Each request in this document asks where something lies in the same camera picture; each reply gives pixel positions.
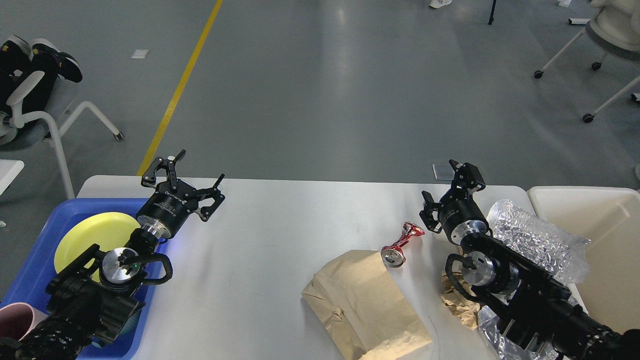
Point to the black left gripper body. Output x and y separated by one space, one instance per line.
167 210

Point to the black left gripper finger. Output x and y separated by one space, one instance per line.
214 193
149 179

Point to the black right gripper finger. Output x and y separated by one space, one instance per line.
430 212
467 180

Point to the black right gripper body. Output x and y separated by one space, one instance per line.
459 219

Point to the yellow plastic plate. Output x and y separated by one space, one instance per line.
90 235

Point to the teal mug yellow inside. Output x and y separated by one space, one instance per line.
131 324

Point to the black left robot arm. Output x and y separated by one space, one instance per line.
93 297

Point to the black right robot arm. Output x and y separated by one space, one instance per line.
532 307

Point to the grey floor plate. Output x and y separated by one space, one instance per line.
443 172

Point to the crushed red can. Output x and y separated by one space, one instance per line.
392 255

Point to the crumpled brown paper ball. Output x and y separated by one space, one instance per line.
458 305

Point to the silver foil bag upper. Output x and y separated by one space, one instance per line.
552 248

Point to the silver foil bag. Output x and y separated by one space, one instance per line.
504 348
552 248

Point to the brown paper bag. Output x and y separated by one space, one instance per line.
362 308

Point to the white chair left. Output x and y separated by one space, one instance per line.
24 129

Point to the silver foil bag lower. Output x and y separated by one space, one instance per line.
504 348

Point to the beige plastic bin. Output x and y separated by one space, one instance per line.
610 218

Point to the blue plastic tray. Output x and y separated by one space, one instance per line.
38 270

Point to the black tripod leg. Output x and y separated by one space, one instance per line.
491 18

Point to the person in black clothes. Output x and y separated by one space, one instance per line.
20 58

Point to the pink mug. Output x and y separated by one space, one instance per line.
18 319

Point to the white office chair right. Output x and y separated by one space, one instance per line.
615 29

